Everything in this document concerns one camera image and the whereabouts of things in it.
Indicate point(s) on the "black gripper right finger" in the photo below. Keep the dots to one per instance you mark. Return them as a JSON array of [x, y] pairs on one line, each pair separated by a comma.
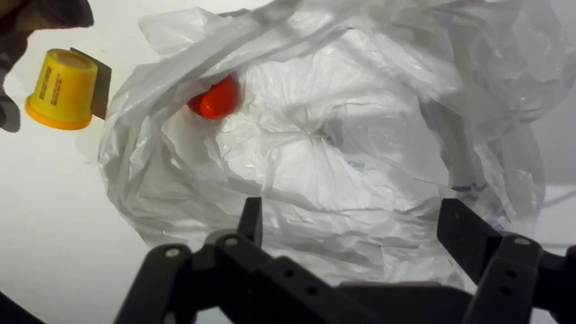
[[466, 238]]

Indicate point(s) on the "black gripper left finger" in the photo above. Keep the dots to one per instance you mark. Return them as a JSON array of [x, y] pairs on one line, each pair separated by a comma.
[[250, 222]]

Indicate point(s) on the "small orange lid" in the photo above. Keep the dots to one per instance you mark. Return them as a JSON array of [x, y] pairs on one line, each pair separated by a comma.
[[218, 101]]

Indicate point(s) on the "yellow play-doh tub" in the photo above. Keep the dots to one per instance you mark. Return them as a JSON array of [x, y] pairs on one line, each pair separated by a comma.
[[63, 90]]

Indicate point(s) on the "brown plush toy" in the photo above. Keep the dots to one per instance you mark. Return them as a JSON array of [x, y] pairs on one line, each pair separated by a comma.
[[18, 20]]

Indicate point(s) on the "white plastic bag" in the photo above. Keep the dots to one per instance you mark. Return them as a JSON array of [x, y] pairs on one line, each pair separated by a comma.
[[354, 121]]

